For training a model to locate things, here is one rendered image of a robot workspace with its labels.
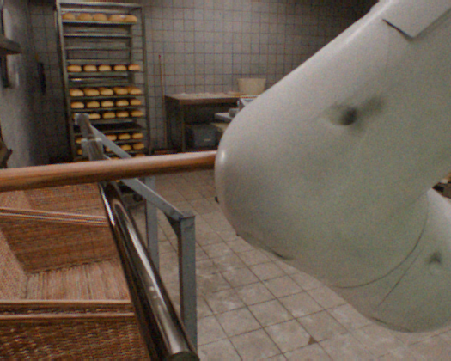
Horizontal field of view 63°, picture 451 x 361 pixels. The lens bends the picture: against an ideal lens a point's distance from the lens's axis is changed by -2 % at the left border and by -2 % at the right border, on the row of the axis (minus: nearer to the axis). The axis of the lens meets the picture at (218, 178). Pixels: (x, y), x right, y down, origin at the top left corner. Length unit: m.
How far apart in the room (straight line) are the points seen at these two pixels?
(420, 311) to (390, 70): 0.17
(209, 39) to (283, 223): 5.71
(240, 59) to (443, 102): 5.90
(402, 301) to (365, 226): 0.08
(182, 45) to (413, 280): 5.57
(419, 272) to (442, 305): 0.04
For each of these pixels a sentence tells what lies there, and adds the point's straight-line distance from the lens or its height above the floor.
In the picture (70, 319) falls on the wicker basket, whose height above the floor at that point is 0.78.
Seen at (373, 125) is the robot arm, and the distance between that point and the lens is 0.18.
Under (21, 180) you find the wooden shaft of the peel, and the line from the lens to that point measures 0.54.
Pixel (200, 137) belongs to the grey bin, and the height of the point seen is 0.36.
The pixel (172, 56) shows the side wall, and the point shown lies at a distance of 5.69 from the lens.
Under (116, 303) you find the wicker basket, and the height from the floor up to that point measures 0.76.
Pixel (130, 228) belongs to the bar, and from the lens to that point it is 0.40.
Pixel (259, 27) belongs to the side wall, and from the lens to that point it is 6.23.
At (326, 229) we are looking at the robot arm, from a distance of 0.19.
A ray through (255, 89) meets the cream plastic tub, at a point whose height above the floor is 0.97.
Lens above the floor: 1.34
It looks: 17 degrees down
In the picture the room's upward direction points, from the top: straight up
